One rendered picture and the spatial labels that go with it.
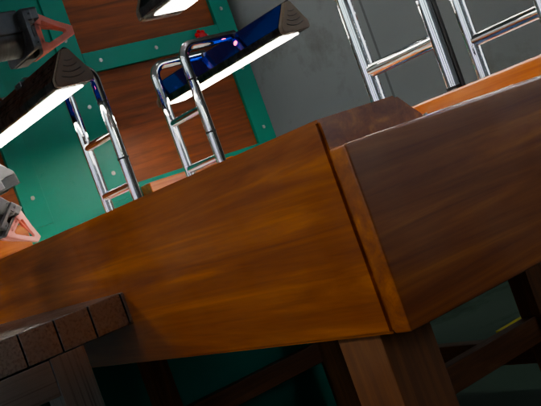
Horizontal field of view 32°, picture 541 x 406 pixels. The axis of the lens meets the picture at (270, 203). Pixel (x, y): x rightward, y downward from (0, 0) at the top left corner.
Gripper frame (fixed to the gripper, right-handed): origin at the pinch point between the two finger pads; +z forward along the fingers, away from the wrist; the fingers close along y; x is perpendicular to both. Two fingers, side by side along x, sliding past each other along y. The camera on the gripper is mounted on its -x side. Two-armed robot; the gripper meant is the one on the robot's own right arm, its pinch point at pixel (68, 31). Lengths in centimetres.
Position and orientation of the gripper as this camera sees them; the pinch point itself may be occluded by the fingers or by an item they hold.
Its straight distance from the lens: 155.8
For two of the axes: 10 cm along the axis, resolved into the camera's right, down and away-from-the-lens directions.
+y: -5.7, 2.0, 8.0
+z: 7.5, -2.6, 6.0
